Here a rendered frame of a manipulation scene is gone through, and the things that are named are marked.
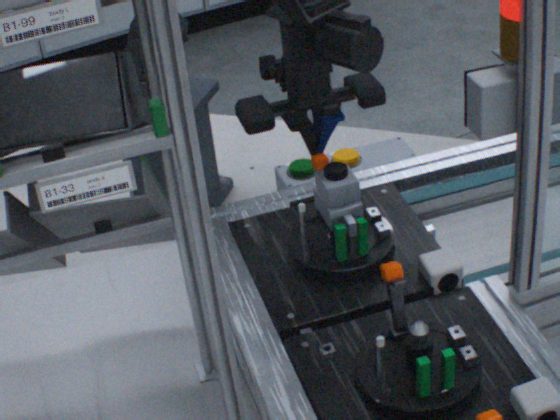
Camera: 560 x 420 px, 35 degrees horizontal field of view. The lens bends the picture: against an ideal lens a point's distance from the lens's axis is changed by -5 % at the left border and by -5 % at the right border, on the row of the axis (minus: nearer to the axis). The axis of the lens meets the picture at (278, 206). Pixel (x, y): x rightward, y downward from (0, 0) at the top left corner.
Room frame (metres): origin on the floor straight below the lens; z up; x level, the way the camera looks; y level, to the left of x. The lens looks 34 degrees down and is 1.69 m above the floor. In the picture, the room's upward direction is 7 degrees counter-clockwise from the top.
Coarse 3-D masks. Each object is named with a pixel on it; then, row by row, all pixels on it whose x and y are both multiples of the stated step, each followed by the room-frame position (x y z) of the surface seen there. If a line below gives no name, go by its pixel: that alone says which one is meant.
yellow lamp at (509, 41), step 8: (504, 24) 0.87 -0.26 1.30; (512, 24) 0.86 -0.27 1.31; (504, 32) 0.87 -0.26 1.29; (512, 32) 0.86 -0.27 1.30; (504, 40) 0.87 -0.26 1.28; (512, 40) 0.86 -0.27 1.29; (504, 48) 0.87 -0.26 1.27; (512, 48) 0.86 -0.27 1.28; (504, 56) 0.87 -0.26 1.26; (512, 56) 0.86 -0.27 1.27
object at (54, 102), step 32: (64, 64) 0.75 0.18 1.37; (96, 64) 0.74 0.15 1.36; (128, 64) 0.81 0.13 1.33; (0, 96) 0.73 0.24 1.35; (32, 96) 0.73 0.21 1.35; (64, 96) 0.73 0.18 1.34; (96, 96) 0.73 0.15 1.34; (128, 96) 0.76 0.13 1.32; (0, 128) 0.72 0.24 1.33; (32, 128) 0.72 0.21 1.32; (64, 128) 0.72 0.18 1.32; (96, 128) 0.72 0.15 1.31; (128, 128) 0.72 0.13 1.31
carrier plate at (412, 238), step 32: (384, 192) 1.07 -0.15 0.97; (256, 224) 1.03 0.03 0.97; (288, 224) 1.02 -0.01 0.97; (416, 224) 0.98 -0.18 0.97; (256, 256) 0.96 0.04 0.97; (416, 256) 0.92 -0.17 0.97; (288, 288) 0.88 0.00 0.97; (320, 288) 0.88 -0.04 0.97; (352, 288) 0.87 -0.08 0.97; (384, 288) 0.86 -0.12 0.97; (416, 288) 0.85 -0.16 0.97; (288, 320) 0.82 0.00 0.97; (320, 320) 0.82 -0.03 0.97
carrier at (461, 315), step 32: (352, 320) 0.81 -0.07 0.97; (384, 320) 0.80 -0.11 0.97; (416, 320) 0.79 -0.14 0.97; (448, 320) 0.79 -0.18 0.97; (480, 320) 0.78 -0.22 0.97; (288, 352) 0.77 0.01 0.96; (352, 352) 0.76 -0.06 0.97; (384, 352) 0.66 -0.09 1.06; (416, 352) 0.69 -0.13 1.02; (448, 352) 0.66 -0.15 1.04; (480, 352) 0.73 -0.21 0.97; (512, 352) 0.72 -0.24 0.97; (320, 384) 0.71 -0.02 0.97; (352, 384) 0.70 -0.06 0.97; (384, 384) 0.66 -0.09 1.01; (416, 384) 0.66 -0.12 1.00; (448, 384) 0.66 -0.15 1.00; (480, 384) 0.68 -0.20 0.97; (512, 384) 0.67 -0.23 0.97; (544, 384) 0.64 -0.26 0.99; (320, 416) 0.66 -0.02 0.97; (352, 416) 0.66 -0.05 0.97; (384, 416) 0.65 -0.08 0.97; (416, 416) 0.63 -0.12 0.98; (448, 416) 0.64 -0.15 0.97; (512, 416) 0.62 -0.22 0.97; (544, 416) 0.61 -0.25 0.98
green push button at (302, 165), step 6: (294, 162) 1.17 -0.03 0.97; (300, 162) 1.17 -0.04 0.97; (306, 162) 1.17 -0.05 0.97; (288, 168) 1.16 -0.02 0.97; (294, 168) 1.16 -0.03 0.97; (300, 168) 1.15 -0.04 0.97; (306, 168) 1.15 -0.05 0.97; (312, 168) 1.15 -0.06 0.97; (294, 174) 1.15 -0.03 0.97; (300, 174) 1.14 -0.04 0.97; (306, 174) 1.14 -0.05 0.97
